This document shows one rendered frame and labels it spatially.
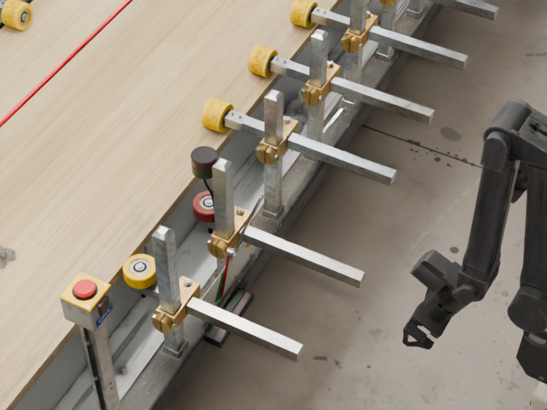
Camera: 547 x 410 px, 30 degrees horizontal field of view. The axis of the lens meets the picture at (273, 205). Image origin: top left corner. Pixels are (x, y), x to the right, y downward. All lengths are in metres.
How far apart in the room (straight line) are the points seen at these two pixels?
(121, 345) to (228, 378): 0.73
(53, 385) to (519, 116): 1.30
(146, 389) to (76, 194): 0.51
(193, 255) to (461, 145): 1.56
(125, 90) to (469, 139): 1.66
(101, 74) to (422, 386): 1.38
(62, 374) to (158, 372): 0.23
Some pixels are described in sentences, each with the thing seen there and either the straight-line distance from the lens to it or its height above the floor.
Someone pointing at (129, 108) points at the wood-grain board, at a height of 0.90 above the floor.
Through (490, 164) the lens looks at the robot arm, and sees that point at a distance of 1.70.
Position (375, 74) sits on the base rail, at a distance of 3.18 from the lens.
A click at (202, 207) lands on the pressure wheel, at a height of 0.91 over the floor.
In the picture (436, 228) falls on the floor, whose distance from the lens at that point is 3.69.
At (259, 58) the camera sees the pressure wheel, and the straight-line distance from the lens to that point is 2.79.
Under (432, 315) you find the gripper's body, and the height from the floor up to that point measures 1.09.
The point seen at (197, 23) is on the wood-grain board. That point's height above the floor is 0.90.
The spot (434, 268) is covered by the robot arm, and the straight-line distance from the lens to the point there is 1.98.
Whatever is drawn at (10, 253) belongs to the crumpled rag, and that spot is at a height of 0.91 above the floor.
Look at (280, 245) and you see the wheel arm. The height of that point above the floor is 0.86.
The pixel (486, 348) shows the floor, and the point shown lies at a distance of 3.40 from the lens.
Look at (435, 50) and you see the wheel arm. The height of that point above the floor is 0.96.
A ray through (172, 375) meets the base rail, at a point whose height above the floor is 0.70.
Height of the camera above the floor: 2.73
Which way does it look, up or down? 47 degrees down
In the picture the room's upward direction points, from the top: 1 degrees clockwise
